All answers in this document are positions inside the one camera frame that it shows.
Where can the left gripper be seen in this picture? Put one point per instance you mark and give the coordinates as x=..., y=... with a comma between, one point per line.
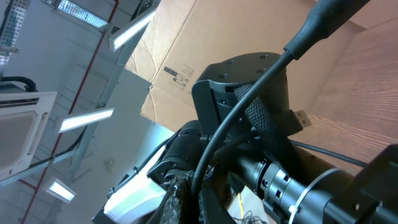
x=328, y=194

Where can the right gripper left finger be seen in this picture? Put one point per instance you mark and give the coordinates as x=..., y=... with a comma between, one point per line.
x=173, y=207

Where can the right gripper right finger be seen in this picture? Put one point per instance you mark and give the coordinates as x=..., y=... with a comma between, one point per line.
x=211, y=211

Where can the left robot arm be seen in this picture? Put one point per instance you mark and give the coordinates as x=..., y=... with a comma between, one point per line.
x=241, y=139

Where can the cardboard wall panel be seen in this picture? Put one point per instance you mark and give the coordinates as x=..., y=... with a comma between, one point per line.
x=184, y=37

